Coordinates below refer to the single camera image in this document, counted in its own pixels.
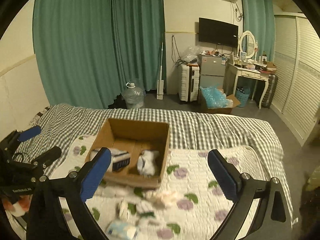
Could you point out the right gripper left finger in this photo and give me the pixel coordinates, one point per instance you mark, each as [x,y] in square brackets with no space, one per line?
[46,218]

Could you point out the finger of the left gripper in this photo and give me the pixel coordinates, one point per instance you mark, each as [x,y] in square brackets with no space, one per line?
[45,156]
[12,141]

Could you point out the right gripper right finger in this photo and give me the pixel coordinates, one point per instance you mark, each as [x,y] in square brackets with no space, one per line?
[272,217]

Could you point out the light blue tissue pack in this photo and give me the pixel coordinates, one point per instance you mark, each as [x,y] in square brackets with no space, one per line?
[118,229]

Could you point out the dark blue tissue pack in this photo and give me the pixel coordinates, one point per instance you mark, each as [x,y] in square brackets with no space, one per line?
[112,159]

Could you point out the white grey sock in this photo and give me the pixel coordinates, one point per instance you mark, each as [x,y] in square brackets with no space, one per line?
[146,163]

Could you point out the white tissue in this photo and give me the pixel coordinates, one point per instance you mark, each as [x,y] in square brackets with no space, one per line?
[164,199]

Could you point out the white floral quilted blanket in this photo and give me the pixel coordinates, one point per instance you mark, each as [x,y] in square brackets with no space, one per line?
[188,205]

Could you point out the brown cardboard box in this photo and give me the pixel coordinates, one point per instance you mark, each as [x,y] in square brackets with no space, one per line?
[135,136]

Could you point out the clear water jug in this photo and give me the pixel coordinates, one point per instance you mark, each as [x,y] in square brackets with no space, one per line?
[133,96]

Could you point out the white louvered wardrobe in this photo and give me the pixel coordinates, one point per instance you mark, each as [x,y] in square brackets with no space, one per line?
[296,56]

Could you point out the grey checkered bed sheet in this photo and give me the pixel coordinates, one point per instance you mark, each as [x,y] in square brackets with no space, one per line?
[63,123]

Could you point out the blue laundry basket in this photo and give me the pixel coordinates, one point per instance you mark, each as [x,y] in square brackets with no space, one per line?
[242,94]

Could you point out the teal curtain left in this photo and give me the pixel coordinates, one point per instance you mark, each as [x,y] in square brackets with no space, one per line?
[88,50]

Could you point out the teal curtain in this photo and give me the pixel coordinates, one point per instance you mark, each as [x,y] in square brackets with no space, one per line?
[259,20]
[88,50]

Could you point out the box of blue bottles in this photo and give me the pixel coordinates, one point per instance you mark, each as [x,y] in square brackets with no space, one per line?
[215,101]

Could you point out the dark suitcase by wardrobe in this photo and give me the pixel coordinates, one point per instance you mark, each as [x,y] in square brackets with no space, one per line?
[269,95]

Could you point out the white upright mop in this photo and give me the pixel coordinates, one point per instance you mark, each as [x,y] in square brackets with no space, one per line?
[160,81]

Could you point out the white dressing table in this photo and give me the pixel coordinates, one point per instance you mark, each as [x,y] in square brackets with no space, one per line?
[247,77]

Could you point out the silver mini fridge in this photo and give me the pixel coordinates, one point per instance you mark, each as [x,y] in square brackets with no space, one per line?
[212,71]

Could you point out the white suitcase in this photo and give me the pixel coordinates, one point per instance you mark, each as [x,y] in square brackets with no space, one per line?
[188,86]

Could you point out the white oval vanity mirror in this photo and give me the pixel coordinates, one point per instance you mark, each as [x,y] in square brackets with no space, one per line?
[247,46]

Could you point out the teal curtain right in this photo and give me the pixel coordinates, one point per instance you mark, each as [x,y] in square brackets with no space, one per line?
[259,20]

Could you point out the black wall television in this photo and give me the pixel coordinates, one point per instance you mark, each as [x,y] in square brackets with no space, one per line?
[218,32]

